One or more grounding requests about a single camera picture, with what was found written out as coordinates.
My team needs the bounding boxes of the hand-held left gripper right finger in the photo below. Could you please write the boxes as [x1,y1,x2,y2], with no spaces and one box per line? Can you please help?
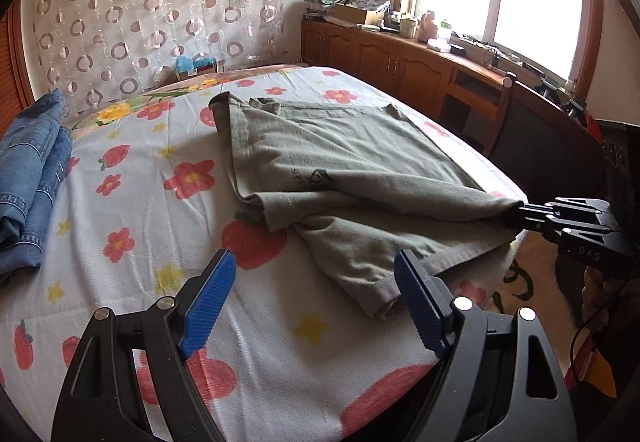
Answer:
[393,249,573,442]

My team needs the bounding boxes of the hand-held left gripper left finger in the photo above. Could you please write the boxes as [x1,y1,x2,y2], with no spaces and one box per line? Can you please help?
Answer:
[50,248,237,442]

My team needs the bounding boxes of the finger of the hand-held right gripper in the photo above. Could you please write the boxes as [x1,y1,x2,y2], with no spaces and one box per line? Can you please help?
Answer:
[519,198,612,223]
[502,212,626,247]

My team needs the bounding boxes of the grey-green pants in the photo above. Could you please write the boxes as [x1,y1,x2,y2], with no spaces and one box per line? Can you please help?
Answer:
[209,91,528,320]

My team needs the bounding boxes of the person's right hand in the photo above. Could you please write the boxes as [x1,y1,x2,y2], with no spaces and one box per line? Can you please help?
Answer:
[582,267,626,328]

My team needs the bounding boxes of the floral strawberry bedsheet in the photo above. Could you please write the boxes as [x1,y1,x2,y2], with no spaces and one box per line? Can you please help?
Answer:
[0,65,532,442]

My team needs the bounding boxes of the folded blue jeans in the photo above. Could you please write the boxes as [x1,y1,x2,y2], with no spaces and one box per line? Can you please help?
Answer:
[0,89,74,284]

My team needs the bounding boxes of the pink figurine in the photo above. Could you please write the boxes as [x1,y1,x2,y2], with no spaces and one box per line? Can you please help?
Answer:
[419,11,442,43]

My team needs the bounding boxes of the blue plastic packet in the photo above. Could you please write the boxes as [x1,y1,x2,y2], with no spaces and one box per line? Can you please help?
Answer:
[175,55,219,74]

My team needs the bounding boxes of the long wooden cabinet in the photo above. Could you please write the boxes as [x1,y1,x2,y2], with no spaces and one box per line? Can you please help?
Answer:
[300,17,603,163]

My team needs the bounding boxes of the cardboard box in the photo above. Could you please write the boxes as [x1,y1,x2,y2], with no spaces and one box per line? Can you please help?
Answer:
[332,2,387,26]

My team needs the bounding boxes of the wooden headboard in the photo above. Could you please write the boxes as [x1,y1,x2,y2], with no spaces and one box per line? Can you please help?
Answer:
[0,0,37,138]

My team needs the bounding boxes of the stack of magazines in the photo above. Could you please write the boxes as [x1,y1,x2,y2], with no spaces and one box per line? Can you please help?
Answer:
[303,0,349,21]

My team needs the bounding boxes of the black cable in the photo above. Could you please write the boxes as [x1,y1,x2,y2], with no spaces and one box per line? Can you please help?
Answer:
[570,292,623,385]

